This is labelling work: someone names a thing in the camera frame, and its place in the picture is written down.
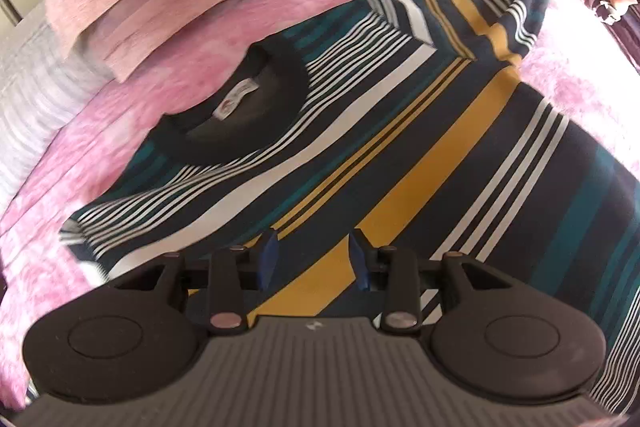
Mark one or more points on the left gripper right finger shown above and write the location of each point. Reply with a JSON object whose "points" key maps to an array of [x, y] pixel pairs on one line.
{"points": [[392, 270]]}

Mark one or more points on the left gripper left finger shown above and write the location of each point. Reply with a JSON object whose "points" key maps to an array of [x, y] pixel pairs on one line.
{"points": [[234, 270]]}

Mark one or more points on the striped knit sweater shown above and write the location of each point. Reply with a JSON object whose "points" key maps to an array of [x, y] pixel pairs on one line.
{"points": [[406, 119]]}

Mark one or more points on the pink fuzzy bed blanket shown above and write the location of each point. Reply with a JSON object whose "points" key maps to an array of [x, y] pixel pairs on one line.
{"points": [[576, 65]]}

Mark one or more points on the white pillow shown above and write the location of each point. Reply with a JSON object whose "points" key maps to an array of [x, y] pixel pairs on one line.
{"points": [[41, 91]]}

